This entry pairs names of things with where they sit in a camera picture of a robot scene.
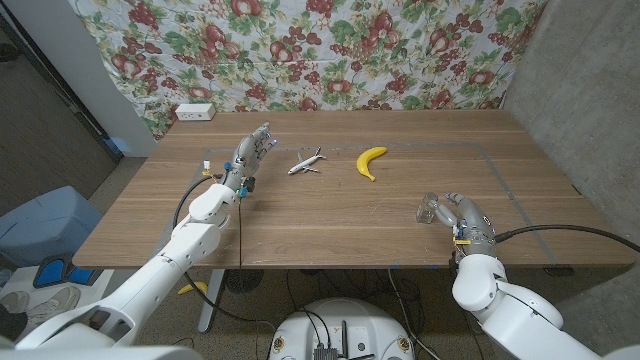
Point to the black antenna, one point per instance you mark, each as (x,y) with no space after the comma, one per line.
(344,337)

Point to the white table leg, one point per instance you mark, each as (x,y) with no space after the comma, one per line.
(212,300)

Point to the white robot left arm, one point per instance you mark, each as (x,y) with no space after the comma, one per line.
(165,270)

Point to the white toy airplane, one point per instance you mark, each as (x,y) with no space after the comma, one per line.
(305,164)

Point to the white power outlet strip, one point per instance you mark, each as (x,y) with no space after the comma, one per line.
(195,112)

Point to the floral fruit print backdrop cloth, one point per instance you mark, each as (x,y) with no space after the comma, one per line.
(300,50)

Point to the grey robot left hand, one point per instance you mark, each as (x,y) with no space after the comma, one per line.
(244,157)

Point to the blue-grey plastic bin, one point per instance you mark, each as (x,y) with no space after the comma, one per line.
(45,225)

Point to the clear glass salt shaker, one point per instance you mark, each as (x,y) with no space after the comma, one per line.
(424,216)

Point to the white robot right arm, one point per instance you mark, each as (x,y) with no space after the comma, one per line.
(500,310)

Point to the white sneaker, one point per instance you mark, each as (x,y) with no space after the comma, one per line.
(55,302)

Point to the yellow toy banana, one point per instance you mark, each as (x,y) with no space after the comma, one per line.
(365,162)

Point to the blue and black foot pedal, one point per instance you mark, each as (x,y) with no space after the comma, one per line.
(50,272)

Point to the white robot torso base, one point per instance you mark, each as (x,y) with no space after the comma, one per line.
(365,320)

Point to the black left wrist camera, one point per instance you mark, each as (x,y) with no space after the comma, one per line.
(249,184)

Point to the round black floor fan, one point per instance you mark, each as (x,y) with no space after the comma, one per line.
(242,280)

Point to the yellow object on floor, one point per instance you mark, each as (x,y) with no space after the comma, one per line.
(195,287)

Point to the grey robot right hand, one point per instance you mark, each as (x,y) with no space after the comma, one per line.
(475,225)

